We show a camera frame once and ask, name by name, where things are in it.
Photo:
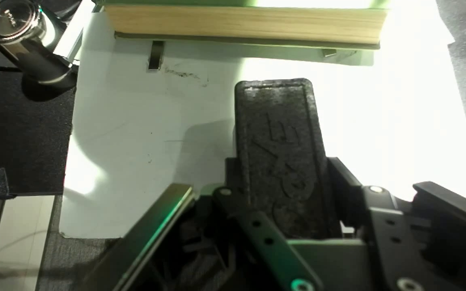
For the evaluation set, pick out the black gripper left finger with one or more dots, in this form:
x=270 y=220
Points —
x=152 y=236

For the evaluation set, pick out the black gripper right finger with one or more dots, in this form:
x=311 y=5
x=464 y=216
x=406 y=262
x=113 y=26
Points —
x=405 y=242

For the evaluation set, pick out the white flat table board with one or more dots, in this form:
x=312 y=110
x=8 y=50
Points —
x=136 y=134

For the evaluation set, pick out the black whiteboard eraser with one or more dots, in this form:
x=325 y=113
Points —
x=283 y=161

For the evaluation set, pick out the silver black metal pole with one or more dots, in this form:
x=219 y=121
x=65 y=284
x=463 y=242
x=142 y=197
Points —
x=23 y=37

